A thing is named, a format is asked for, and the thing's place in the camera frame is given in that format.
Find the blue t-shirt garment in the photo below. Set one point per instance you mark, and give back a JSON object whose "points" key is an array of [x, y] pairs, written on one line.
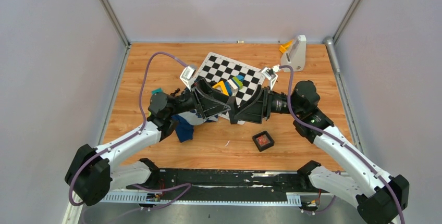
{"points": [[186, 123]]}

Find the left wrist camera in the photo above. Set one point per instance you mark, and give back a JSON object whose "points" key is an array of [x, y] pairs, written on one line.
{"points": [[187, 76]]}

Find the yellow triangle toy block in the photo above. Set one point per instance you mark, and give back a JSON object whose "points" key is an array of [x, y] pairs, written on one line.
{"points": [[223, 87]]}

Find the black square display box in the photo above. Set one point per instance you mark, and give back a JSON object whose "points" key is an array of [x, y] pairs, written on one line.
{"points": [[232, 110]]}

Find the white wedge stand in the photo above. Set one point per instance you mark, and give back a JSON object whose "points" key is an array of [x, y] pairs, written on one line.
{"points": [[296, 57]]}

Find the black chess piece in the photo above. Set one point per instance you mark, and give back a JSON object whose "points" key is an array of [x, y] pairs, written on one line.
{"points": [[176, 92]]}

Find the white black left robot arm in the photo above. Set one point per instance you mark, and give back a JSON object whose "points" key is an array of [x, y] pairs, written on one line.
{"points": [[94, 171]]}

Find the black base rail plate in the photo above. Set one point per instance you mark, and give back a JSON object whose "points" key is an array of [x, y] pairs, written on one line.
{"points": [[230, 185]]}

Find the teal toy block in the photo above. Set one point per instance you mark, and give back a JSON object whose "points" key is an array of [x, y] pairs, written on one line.
{"points": [[155, 91]]}

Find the black white chessboard mat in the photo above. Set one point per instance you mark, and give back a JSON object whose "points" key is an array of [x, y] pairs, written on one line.
{"points": [[216, 67]]}

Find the stacked coloured toy blocks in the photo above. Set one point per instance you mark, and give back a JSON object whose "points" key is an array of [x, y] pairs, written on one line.
{"points": [[234, 84]]}

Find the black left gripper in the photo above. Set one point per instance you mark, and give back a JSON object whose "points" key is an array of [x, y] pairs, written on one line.
{"points": [[212, 102]]}

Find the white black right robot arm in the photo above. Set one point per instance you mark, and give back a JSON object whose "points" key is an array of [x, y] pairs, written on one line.
{"points": [[376, 194]]}

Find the orange plastic piece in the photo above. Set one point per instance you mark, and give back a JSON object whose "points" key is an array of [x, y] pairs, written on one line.
{"points": [[286, 46]]}

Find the grey corner pipe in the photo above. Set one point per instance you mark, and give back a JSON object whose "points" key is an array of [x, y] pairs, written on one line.
{"points": [[330, 47]]}

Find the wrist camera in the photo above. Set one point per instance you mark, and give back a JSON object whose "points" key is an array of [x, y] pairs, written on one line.
{"points": [[271, 75], [187, 76]]}

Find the red leaf brooch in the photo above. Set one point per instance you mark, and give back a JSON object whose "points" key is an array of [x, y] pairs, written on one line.
{"points": [[263, 140]]}

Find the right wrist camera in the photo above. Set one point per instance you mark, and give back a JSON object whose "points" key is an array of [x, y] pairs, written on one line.
{"points": [[271, 75]]}

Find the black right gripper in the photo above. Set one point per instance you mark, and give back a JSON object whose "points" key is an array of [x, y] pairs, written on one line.
{"points": [[259, 106]]}

